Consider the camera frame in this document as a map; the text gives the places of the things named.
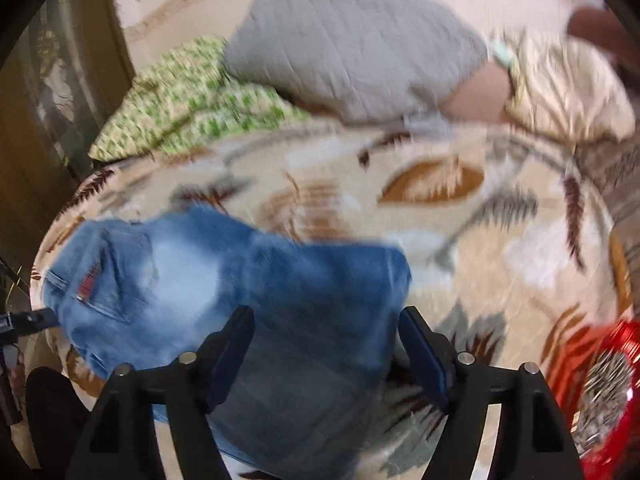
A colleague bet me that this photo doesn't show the blue denim jeans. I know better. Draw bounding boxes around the blue denim jeans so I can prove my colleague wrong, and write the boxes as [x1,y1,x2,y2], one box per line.
[43,205,411,479]

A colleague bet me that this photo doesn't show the cream leaf pattern blanket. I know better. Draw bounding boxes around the cream leaf pattern blanket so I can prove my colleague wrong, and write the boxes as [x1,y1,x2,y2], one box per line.
[29,119,637,480]

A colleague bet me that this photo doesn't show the wooden wardrobe door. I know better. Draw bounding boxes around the wooden wardrobe door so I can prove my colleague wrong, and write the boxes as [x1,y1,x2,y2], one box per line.
[1,0,134,270]

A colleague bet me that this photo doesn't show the green patterned quilt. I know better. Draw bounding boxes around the green patterned quilt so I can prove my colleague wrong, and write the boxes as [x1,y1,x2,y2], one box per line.
[89,36,310,162]

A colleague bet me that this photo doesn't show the striped floral bedsheet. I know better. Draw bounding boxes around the striped floral bedsheet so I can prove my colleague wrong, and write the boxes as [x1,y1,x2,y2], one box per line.
[576,129,640,318]

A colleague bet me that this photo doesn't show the cream satin pillow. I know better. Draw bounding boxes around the cream satin pillow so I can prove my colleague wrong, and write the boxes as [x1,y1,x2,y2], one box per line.
[488,28,636,146]

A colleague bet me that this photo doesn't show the grey pillow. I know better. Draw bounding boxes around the grey pillow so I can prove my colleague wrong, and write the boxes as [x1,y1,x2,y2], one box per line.
[224,0,488,124]

